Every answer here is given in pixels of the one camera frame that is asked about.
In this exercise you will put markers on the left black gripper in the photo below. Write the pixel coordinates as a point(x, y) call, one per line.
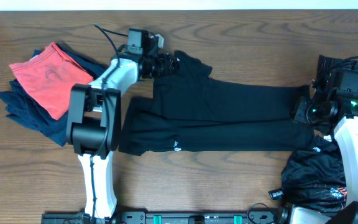
point(166, 67)

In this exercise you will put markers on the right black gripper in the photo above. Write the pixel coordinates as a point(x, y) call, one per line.
point(300, 109)

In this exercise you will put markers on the black t-shirt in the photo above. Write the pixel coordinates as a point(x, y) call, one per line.
point(190, 111)

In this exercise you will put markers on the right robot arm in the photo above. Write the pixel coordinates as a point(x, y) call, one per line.
point(345, 134)

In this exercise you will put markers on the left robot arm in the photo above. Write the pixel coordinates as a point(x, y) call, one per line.
point(94, 126)

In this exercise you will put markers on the black sports shorts with logo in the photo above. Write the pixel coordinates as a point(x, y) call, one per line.
point(314, 178)

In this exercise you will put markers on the folded red shirt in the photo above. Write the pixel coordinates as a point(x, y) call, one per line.
point(49, 77)

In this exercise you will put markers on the folded navy blue garment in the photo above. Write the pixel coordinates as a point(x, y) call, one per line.
point(24, 110)

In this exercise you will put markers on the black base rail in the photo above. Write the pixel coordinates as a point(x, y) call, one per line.
point(257, 217)

